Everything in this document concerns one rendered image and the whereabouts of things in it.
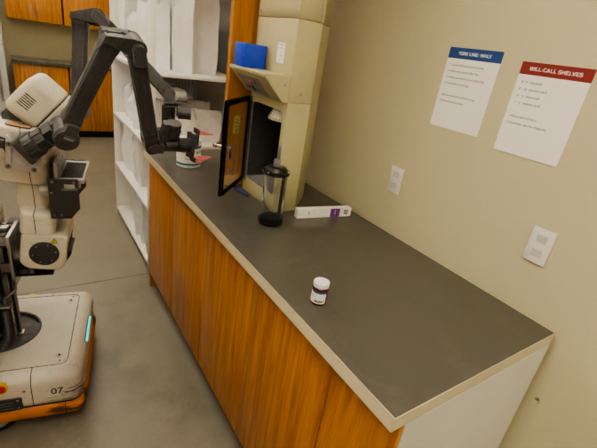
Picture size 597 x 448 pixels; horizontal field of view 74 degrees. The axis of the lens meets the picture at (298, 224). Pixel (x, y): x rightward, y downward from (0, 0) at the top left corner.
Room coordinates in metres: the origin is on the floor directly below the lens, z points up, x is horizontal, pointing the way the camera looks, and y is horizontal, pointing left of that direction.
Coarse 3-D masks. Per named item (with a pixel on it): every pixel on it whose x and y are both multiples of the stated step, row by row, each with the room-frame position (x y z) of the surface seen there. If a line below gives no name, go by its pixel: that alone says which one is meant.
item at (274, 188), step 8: (264, 168) 1.51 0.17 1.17; (264, 176) 1.50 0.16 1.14; (272, 176) 1.46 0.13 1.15; (288, 176) 1.50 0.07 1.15; (264, 184) 1.49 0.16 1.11; (272, 184) 1.47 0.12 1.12; (280, 184) 1.48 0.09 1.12; (264, 192) 1.49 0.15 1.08; (272, 192) 1.47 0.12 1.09; (280, 192) 1.48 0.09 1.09; (264, 200) 1.48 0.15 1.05; (272, 200) 1.47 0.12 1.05; (280, 200) 1.49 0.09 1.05; (264, 208) 1.48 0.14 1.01; (272, 208) 1.47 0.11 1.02; (280, 208) 1.49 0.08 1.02; (264, 216) 1.48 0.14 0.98; (272, 216) 1.47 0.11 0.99; (280, 216) 1.50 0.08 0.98
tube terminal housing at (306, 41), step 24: (264, 24) 1.84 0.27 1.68; (288, 24) 1.69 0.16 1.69; (312, 24) 1.67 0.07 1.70; (288, 48) 1.67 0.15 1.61; (312, 48) 1.68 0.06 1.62; (288, 72) 1.65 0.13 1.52; (312, 72) 1.69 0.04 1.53; (264, 96) 1.78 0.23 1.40; (312, 96) 1.71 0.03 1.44; (288, 120) 1.64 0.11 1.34; (312, 120) 1.81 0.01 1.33; (288, 144) 1.65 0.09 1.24; (288, 168) 1.66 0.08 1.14; (288, 192) 1.67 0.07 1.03
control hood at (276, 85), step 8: (232, 64) 1.80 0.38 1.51; (240, 72) 1.76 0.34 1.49; (248, 72) 1.68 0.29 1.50; (256, 72) 1.62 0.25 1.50; (264, 72) 1.60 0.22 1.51; (272, 72) 1.68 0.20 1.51; (240, 80) 1.84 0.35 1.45; (264, 80) 1.60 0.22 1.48; (272, 80) 1.58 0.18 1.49; (280, 80) 1.60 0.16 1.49; (288, 80) 1.62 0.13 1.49; (264, 88) 1.66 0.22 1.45; (272, 88) 1.59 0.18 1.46; (280, 88) 1.60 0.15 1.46; (288, 88) 1.62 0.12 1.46; (272, 96) 1.66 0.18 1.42; (280, 96) 1.61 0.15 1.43; (288, 96) 1.63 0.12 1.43
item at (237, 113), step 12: (240, 108) 1.74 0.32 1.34; (228, 120) 1.61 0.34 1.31; (240, 120) 1.76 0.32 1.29; (228, 132) 1.62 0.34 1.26; (240, 132) 1.77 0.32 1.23; (228, 144) 1.63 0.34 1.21; (240, 144) 1.79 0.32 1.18; (240, 156) 1.81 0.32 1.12; (228, 168) 1.66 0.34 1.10; (240, 168) 1.82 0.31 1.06; (228, 180) 1.67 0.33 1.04
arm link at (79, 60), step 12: (72, 12) 1.71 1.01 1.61; (84, 12) 1.72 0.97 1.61; (72, 24) 1.71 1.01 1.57; (84, 24) 1.72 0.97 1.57; (96, 24) 1.78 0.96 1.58; (72, 36) 1.71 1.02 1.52; (84, 36) 1.72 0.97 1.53; (72, 48) 1.70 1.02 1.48; (84, 48) 1.72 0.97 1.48; (72, 60) 1.69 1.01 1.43; (84, 60) 1.71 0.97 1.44; (72, 72) 1.69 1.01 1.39; (72, 84) 1.68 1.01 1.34
